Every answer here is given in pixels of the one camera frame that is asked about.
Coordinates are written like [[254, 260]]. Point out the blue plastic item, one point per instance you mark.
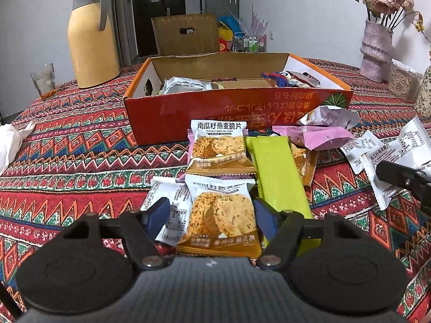
[[232, 22]]

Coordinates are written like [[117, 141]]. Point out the yellow bag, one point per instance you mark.
[[225, 33]]

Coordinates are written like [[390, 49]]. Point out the pink snack packet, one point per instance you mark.
[[189, 146], [320, 138]]

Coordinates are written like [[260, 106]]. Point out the white cloth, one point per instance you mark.
[[11, 144]]

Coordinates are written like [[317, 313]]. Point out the red and blue snack packet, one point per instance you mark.
[[274, 79]]

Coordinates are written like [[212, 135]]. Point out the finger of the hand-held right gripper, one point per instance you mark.
[[390, 171]]

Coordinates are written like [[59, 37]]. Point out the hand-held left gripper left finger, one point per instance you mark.
[[158, 215]]

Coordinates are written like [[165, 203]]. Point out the brown cracker snack packet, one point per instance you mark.
[[219, 218], [219, 148], [303, 161]]

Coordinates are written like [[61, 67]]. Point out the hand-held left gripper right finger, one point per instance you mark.
[[266, 222]]

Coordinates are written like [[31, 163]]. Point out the orange cardboard box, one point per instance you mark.
[[202, 121]]

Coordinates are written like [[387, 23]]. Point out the clear storage container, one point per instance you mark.
[[404, 82]]

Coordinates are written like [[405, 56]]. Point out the pink wall decoration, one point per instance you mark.
[[257, 20]]

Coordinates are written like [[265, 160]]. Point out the dried rose bouquet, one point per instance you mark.
[[390, 1]]

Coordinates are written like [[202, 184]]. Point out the glass cup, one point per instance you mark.
[[43, 82]]

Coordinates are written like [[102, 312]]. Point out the brown and white snack packet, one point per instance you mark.
[[303, 78]]

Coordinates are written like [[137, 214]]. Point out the pink vase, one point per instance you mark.
[[375, 53]]

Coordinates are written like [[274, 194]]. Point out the red gift box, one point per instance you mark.
[[225, 45]]

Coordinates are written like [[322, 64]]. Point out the green snack packet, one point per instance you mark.
[[279, 175]]

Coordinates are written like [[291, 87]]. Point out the silver crinkled snack packet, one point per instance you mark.
[[330, 116]]

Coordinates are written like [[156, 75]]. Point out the grey barcode snack packet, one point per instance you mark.
[[185, 85]]

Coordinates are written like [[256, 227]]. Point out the yellow thermos jug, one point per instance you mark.
[[91, 40]]

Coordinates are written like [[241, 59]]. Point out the floral patterned jar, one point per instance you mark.
[[425, 94]]

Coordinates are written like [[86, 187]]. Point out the dark door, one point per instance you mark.
[[158, 23]]

